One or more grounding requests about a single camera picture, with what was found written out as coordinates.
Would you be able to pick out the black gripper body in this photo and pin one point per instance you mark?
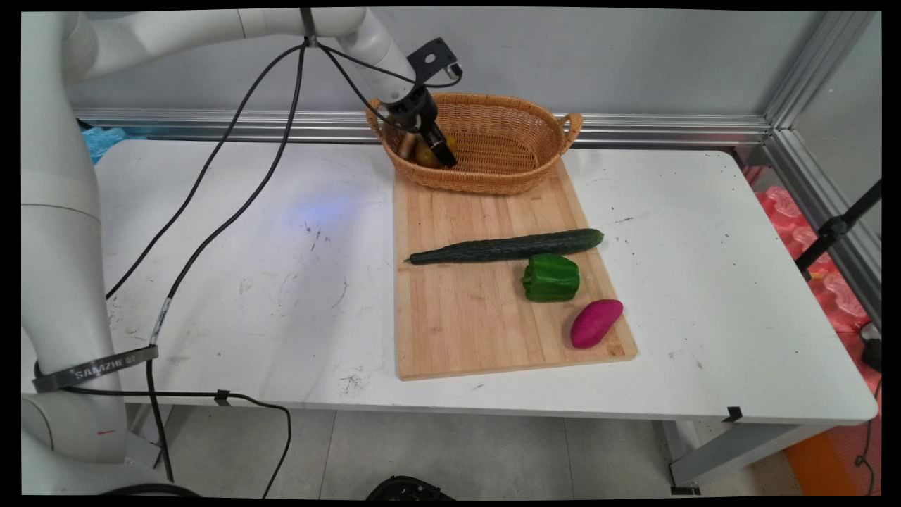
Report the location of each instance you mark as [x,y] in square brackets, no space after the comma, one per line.
[414,107]

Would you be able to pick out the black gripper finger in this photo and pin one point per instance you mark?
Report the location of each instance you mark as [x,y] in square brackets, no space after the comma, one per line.
[445,151]
[425,139]

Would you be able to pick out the yellow vegetable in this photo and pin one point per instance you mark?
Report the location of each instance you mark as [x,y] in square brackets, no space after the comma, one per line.
[426,158]

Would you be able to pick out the long dark green cucumber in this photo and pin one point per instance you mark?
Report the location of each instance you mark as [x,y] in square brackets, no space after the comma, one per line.
[521,246]

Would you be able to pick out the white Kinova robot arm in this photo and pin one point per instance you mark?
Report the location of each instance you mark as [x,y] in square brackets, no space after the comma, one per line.
[56,211]

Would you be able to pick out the brown vegetable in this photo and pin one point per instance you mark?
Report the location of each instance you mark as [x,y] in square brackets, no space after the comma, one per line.
[407,145]

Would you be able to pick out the woven wicker basket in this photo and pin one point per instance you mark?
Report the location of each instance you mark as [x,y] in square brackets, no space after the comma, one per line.
[507,148]

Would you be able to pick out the bamboo cutting board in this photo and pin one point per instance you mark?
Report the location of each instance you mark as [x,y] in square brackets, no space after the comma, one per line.
[464,317]

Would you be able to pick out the green bell pepper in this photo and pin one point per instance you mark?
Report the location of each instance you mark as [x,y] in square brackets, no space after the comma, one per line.
[552,279]

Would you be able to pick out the purple sweet potato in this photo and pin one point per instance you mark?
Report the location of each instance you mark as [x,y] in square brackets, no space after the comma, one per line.
[595,323]

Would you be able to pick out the blue plastic bag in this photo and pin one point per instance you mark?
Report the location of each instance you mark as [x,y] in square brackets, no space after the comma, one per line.
[102,143]

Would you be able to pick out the small black table clip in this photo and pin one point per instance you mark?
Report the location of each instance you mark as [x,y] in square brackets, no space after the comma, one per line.
[733,414]
[222,398]

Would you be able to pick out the black round object on floor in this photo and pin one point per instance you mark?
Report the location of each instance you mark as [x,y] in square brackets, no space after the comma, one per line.
[408,489]

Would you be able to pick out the black tripod stand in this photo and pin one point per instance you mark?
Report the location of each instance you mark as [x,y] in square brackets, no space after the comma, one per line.
[834,229]

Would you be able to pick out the grey metal table leg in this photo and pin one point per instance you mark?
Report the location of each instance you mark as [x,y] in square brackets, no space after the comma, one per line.
[732,451]

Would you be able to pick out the red plastic bottle pack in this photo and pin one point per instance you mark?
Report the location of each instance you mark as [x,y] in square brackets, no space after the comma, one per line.
[834,296]

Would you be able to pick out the black power adapter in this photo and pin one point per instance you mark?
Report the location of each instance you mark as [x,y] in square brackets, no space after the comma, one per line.
[873,352]

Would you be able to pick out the black wrist camera mount plate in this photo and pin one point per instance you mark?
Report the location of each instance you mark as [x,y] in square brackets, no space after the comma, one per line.
[431,58]

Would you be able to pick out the aluminium frame horizontal rail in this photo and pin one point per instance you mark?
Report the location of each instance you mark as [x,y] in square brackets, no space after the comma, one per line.
[669,130]

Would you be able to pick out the aluminium frame corner rail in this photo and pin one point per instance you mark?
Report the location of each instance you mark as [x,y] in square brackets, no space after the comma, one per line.
[809,77]

